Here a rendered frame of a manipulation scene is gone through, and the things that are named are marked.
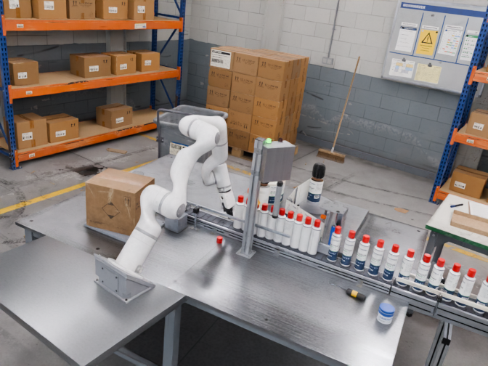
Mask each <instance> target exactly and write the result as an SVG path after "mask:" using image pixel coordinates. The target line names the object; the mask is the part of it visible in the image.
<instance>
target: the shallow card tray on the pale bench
mask: <svg viewBox="0 0 488 366"><path fill-rule="evenodd" d="M450 226H453V227H457V228H460V229H464V230H466V231H469V232H473V233H476V234H479V235H483V236H486V237H488V219H485V218H482V217H479V216H474V215H472V214H469V213H464V212H462V211H457V210H454V211H453V215H452V218H451V222H450Z"/></svg>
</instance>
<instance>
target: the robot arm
mask: <svg viewBox="0 0 488 366"><path fill-rule="evenodd" d="M179 130H180V131H181V133H182V134H183V135H185V136H186V137H189V138H191V139H194V140H196V142H195V144H193V145H191V146H189V147H185V148H183V149H181V150H180V151H179V152H178V153H177V155H176V157H175V159H174V162H173V163H172V166H171V170H170V177H171V180H172V182H173V191H172V192H171V191H169V190H167V189H165V188H162V187H160V186H158V185H155V184H152V185H149V186H147V187H146V188H145V189H144V190H143V191H142V194H141V196H140V206H141V216H140V219H139V221H138V223H137V225H136V226H135V228H134V230H133V232H132V234H131V235H130V237H129V239H128V240H127V242H126V244H125V246H124V247H123V249H122V251H121V252H120V254H119V255H118V258H117V259H116V260H115V259H112V258H108V259H107V260H108V261H109V262H110V263H111V264H113V265H115V266H117V267H118V268H120V269H122V270H123V271H125V272H128V273H129V274H131V275H133V276H135V277H138V278H141V279H143V278H144V276H143V275H142V274H140V273H141V272H142V270H143V268H142V265H143V264H144V262H145V260H146V258H147V257H148V255H149V253H150V251H151V250H152V248H153V246H154V244H155V242H156V241H157V239H158V237H159V236H160V233H161V230H162V229H161V226H160V225H159V223H158V222H157V220H156V218H155V213H156V212H157V213H159V214H161V215H163V216H165V217H167V218H169V219H178V218H180V217H181V216H182V215H183V214H184V212H185V209H186V206H187V182H188V179H189V176H190V173H191V171H192V169H193V167H194V165H195V163H196V161H197V160H198V158H199V157H200V156H201V155H203V154H205V153H207V152H209V151H210V150H212V155H211V156H210V157H209V158H208V159H207V160H206V161H205V162H204V164H203V167H202V171H201V174H202V181H203V184H204V185H205V186H211V185H214V184H216V187H217V191H218V192H219V199H220V204H221V208H222V209H224V212H226V213H227V214H229V215H231V216H233V212H232V211H233V209H232V208H233V206H234V205H235V204H236V202H235V197H234V194H233V192H232V187H231V183H230V179H229V173H228V170H227V164H226V163H224V161H226V160H227V158H228V142H227V124H226V122H225V120H224V119H223V118H222V117H220V116H203V115H189V116H185V117H183V118H182V119H181V120H180V122H179ZM212 170H213V171H212Z"/></svg>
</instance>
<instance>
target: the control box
mask: <svg viewBox="0 0 488 366"><path fill-rule="evenodd" d="M295 148H296V146H294V145H292V144H291V143H290V142H287V141H282V143H279V142H277V141H273V142H271V144H267V143H266V144H265V145H263V149H262V156H261V166H260V172H259V181H260V182H262V183H267V182H278V181H285V180H290V175H291V170H292V165H293V157H294V152H295Z"/></svg>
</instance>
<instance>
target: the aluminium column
mask: <svg viewBox="0 0 488 366"><path fill-rule="evenodd" d="M266 141H267V139H265V138H261V137H258V138H256V139H255V143H254V147H255V148H258V149H260V150H262V149H263V145H265V144H266ZM261 156H262V154H258V153H253V160H252V166H251V170H254V171H260V166H261ZM260 185H261V182H260V181H259V176H255V175H252V174H251V177H250V184H249V190H248V201H247V207H246V213H245V224H244V230H243V242H242V248H241V253H243V254H245V255H249V254H250V253H251V250H252V244H253V234H254V228H255V223H256V212H257V206H258V201H259V190H260Z"/></svg>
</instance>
